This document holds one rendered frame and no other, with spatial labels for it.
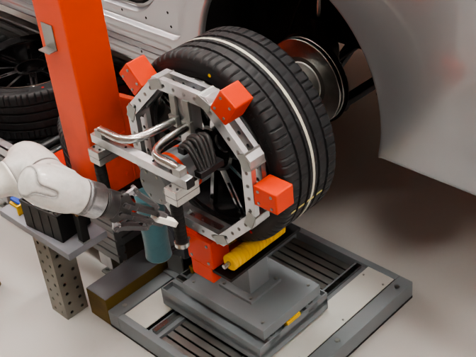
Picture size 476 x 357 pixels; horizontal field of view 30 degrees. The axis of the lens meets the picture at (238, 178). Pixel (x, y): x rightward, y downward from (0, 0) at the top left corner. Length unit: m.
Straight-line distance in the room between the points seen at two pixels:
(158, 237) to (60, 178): 0.85
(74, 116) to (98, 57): 0.23
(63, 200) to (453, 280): 1.89
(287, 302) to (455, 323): 0.65
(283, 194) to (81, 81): 0.84
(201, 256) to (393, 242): 1.06
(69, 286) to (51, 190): 1.43
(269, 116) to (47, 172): 0.73
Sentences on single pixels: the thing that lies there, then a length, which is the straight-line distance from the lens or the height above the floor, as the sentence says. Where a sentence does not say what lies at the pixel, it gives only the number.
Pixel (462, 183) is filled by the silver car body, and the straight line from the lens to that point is 2.71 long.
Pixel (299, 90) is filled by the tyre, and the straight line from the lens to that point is 2.60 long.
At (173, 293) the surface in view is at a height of 0.15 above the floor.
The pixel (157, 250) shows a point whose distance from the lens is 2.90.
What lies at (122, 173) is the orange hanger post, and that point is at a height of 0.58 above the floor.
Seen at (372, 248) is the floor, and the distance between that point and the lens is 3.68.
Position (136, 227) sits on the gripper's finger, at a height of 0.99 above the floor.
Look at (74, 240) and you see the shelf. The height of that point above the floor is 0.45.
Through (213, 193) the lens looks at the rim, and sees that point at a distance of 2.89.
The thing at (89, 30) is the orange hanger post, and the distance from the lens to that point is 2.94.
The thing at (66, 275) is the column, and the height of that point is 0.20.
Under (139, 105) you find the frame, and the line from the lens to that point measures 2.78.
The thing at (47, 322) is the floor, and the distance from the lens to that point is 3.56.
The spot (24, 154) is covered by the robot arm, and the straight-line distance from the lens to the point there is 2.21.
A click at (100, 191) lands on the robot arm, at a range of 2.14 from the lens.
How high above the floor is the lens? 2.34
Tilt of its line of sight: 34 degrees down
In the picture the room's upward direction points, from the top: 6 degrees counter-clockwise
